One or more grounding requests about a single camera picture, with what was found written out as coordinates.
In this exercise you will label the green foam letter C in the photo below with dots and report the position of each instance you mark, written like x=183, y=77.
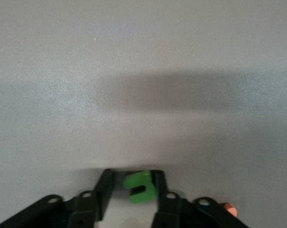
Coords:
x=138, y=179

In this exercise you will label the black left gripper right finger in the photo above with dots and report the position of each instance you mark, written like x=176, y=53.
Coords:
x=172, y=211

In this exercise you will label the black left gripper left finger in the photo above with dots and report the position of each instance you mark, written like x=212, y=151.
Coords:
x=86, y=209

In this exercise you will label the brown table cover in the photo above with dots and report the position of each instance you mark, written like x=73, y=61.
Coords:
x=62, y=71

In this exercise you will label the orange foam letter E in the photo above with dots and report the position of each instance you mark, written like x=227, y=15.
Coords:
x=231, y=209

